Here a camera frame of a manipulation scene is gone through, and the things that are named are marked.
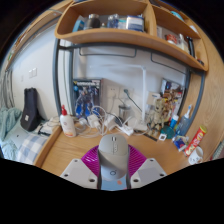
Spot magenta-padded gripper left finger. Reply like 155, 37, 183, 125
60, 144, 101, 190

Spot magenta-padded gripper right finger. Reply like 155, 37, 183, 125
127, 144, 168, 190

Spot grey computer mouse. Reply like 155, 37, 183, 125
97, 133, 130, 183

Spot blue packet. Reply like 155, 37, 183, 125
173, 135, 189, 150

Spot teal round container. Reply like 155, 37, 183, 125
162, 125, 176, 140

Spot white lotion bottle red pump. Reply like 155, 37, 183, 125
59, 104, 77, 138

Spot white mug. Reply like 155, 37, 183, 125
188, 146, 204, 165

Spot white power strip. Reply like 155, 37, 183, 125
114, 123, 135, 136

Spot blue white checked pillow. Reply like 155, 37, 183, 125
16, 133, 49, 164

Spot white charger block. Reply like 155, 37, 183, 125
87, 114, 100, 129

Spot white flat box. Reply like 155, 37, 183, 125
38, 116, 63, 136

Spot red snack can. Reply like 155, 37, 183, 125
184, 124, 208, 157

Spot small blue capped tube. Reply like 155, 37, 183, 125
169, 114, 179, 130

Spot beige robot figure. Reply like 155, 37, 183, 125
148, 98, 174, 131

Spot blue spray bottle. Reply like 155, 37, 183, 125
174, 104, 194, 137

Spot glass jar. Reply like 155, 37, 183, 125
118, 103, 132, 123

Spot dark blue robot model box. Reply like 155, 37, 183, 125
72, 78, 103, 118

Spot white desk lamp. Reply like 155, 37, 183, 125
99, 64, 150, 132

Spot black bag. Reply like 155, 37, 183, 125
19, 87, 43, 132

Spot colourful printed box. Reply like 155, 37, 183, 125
159, 78, 186, 118

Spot teal blanket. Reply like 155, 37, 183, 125
0, 107, 23, 141

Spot wooden shelf unit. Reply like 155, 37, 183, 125
54, 0, 209, 72

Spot white cable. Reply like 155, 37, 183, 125
74, 105, 116, 138

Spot black plug cable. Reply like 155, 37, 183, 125
123, 88, 143, 113

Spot white wall outlet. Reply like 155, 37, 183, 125
106, 85, 120, 99

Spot grey metal frame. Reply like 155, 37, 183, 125
52, 38, 206, 134

